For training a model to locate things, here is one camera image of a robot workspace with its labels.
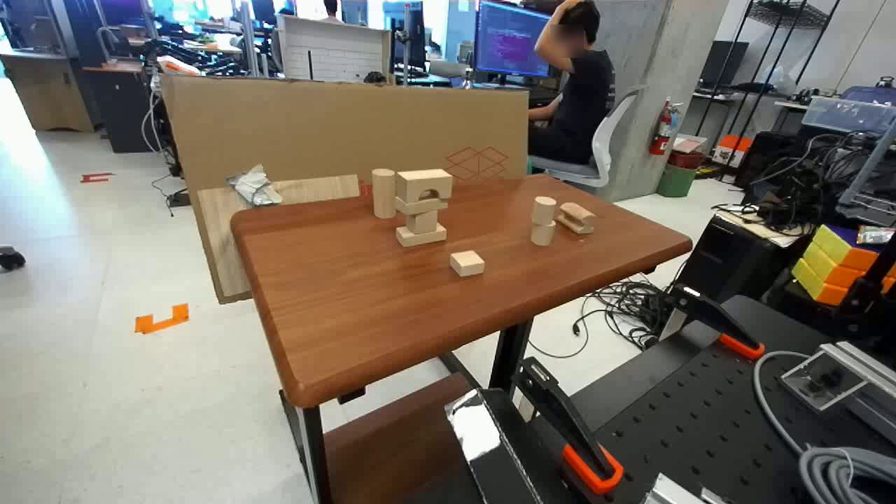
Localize square wooden pillar block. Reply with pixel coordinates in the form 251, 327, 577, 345
402, 209, 443, 234

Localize white partition panel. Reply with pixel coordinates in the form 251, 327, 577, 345
278, 13, 394, 83

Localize black computer case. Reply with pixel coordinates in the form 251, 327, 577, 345
679, 213, 797, 306

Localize green bin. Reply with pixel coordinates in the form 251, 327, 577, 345
656, 163, 698, 199

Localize brown cardboard box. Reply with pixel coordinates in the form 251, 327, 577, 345
2, 56, 96, 133

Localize crumpled white cloth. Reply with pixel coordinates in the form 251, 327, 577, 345
230, 163, 285, 209

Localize white office chair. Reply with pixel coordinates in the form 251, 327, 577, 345
528, 87, 646, 192

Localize small square wooden block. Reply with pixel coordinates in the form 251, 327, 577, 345
447, 247, 490, 280

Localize tall wooden cylinder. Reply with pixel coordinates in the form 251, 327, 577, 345
370, 166, 399, 220

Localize red fire extinguisher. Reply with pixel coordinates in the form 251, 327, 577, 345
646, 98, 679, 160

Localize black orange bar clamp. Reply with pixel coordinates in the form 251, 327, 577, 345
663, 282, 768, 363
511, 359, 626, 497

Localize blue plastic crate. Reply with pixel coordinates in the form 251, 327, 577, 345
797, 83, 896, 136

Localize light wooden board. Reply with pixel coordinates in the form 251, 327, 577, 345
196, 174, 363, 306

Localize black floor cables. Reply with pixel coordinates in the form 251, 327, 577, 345
527, 276, 695, 362

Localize metal socket box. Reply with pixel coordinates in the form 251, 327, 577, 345
779, 342, 877, 413

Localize brown wooden table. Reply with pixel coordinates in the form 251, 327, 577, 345
230, 174, 695, 504

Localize grey coiled cable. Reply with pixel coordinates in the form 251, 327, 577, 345
752, 346, 896, 504

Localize seated person black shirt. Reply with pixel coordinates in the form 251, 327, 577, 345
527, 0, 619, 167

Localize orange floor tape marker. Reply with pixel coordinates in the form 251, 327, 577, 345
132, 301, 192, 338

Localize black perforated base board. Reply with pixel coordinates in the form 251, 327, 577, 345
408, 292, 896, 504

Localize computer monitor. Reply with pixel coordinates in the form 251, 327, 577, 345
474, 0, 553, 80

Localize large cardboard panel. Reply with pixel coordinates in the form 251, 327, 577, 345
156, 73, 531, 192

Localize flat wooden base block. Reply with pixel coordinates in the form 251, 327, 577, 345
392, 220, 450, 252

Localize half-round wooden block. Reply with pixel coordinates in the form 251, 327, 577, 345
556, 199, 600, 229

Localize yellow orange colour cube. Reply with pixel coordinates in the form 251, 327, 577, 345
789, 220, 881, 307

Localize black metal shelf rack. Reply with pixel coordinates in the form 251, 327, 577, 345
695, 0, 842, 142

